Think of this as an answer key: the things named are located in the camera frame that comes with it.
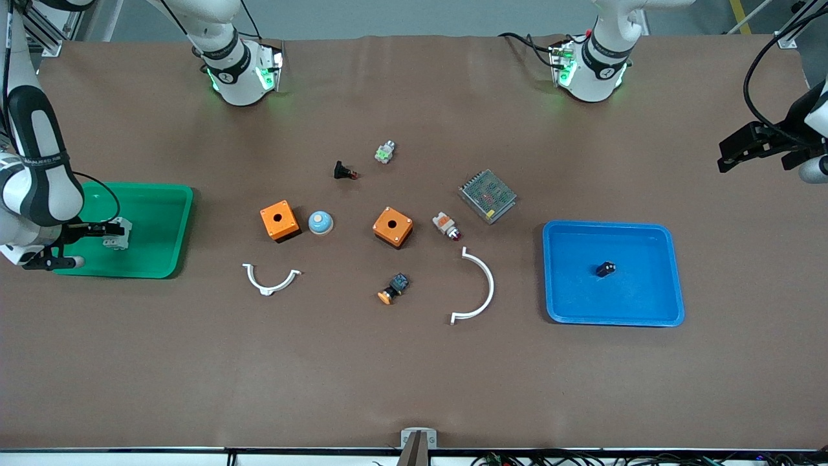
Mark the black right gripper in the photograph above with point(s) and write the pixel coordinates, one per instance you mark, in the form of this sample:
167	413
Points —
79	229

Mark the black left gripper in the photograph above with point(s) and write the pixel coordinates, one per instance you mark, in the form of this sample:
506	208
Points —
786	137

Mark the white red circuit breaker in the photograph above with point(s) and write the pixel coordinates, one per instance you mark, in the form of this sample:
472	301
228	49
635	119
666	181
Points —
118	241

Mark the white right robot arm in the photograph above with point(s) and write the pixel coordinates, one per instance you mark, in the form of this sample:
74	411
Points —
39	188

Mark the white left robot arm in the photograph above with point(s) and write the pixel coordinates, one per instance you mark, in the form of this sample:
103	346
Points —
598	65

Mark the green plastic tray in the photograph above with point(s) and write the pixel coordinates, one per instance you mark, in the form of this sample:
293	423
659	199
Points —
152	226

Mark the small white curved clamp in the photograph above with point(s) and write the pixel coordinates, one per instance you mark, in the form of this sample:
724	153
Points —
268	288

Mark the blue plastic tray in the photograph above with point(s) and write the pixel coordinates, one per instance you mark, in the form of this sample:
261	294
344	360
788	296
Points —
634	291

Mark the blue white dome button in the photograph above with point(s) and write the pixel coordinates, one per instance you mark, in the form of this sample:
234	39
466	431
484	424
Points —
321	223

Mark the black red indicator light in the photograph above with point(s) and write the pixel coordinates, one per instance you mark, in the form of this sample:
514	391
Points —
341	170

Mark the metal mesh power supply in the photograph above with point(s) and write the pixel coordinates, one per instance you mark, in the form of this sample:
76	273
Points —
488	195

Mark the yellow mushroom push-button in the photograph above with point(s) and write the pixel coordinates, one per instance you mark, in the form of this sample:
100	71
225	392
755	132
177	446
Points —
396	285

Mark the large white curved clamp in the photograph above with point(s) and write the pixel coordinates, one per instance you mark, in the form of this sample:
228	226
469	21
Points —
490	285

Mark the orange white red push-button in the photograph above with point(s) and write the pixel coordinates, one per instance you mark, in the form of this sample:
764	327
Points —
444	223

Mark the tapered brown metal pole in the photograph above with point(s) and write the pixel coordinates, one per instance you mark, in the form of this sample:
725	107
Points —
414	453

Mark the orange push-button enclosure box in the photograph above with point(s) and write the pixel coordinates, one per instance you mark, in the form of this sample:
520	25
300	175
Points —
388	228
284	223

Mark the aluminium frame profile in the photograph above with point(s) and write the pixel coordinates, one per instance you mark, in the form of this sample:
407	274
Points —
48	29

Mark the grey metal table bracket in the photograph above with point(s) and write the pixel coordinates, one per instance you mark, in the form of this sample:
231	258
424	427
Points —
407	435

